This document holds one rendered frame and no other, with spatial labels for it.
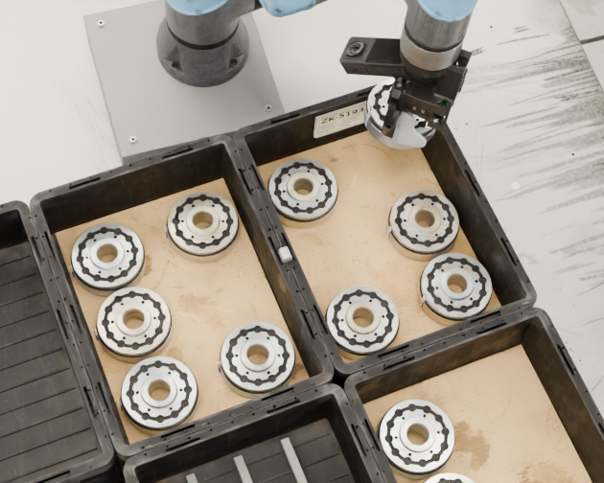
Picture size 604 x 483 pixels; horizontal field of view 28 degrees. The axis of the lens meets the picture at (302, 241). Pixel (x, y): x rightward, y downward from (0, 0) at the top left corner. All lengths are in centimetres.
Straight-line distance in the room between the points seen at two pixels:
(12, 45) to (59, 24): 9
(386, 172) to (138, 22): 50
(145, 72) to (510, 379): 77
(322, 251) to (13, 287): 44
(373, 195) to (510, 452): 43
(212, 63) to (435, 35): 59
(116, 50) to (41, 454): 70
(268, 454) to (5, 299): 43
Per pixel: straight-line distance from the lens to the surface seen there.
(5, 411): 169
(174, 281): 173
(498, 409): 170
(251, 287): 172
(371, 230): 177
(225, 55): 193
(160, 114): 195
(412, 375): 165
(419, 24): 142
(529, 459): 169
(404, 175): 182
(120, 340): 167
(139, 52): 201
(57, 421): 167
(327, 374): 157
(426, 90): 154
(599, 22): 313
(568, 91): 212
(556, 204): 200
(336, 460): 165
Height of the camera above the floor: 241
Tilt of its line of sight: 64 degrees down
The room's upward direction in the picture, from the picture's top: 7 degrees clockwise
